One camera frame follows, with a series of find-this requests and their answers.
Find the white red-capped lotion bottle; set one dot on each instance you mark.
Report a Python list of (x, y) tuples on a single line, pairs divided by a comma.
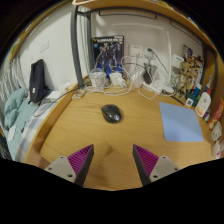
[(203, 104)]

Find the red snack packet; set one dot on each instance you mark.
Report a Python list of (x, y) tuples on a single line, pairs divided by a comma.
[(216, 115)]

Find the clear plastic lidded cup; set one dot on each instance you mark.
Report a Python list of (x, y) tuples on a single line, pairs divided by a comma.
[(97, 79)]

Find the black power adapter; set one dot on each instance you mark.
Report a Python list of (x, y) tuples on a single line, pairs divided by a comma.
[(147, 77)]

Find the light blue mouse pad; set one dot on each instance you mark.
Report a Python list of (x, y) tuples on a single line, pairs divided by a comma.
[(180, 121)]

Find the white wall socket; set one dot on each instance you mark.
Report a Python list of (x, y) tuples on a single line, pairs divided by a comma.
[(136, 50), (151, 53)]

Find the brown brick-built tree figure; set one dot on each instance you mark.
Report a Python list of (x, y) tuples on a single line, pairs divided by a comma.
[(183, 76)]

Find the small white desk clock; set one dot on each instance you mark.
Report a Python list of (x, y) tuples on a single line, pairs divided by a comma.
[(189, 102)]

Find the small clear plastic packet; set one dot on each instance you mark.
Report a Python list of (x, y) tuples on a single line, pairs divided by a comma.
[(78, 94)]

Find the robot model kit box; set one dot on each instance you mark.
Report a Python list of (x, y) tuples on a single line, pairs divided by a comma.
[(107, 53)]

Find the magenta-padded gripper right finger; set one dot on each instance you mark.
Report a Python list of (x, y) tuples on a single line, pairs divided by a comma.
[(154, 165)]

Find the white wall-mounted box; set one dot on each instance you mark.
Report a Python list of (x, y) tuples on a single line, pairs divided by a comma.
[(177, 61)]

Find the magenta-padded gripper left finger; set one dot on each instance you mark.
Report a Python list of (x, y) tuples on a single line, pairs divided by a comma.
[(71, 165)]

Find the black computer mouse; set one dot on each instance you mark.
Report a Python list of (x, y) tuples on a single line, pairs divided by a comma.
[(111, 113)]

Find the white power strip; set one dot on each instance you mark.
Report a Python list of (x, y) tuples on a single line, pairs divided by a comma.
[(152, 88)]

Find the teal pillow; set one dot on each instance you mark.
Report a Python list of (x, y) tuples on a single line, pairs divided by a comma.
[(13, 105)]

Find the grey metal bed post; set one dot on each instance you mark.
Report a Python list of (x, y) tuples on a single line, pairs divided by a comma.
[(76, 50)]

